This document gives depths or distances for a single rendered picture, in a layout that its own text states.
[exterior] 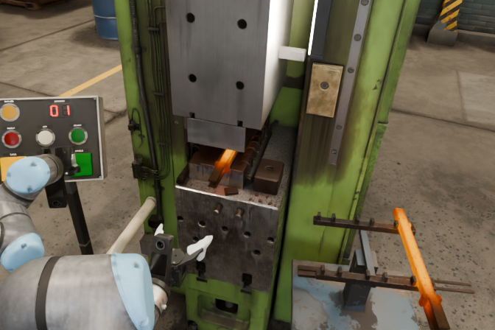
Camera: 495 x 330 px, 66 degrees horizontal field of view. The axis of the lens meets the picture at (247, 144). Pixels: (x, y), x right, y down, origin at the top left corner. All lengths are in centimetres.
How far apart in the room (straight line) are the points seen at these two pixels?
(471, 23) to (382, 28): 596
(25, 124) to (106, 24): 453
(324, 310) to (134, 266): 85
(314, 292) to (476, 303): 132
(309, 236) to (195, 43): 90
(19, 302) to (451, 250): 246
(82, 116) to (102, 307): 86
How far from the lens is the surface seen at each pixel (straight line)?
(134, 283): 60
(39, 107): 141
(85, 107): 137
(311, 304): 136
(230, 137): 124
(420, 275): 117
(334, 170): 140
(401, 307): 144
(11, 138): 143
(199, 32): 113
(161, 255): 97
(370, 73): 124
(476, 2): 707
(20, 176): 94
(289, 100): 167
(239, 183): 134
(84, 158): 137
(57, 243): 260
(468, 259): 275
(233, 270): 157
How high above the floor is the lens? 177
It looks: 33 degrees down
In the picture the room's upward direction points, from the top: 3 degrees clockwise
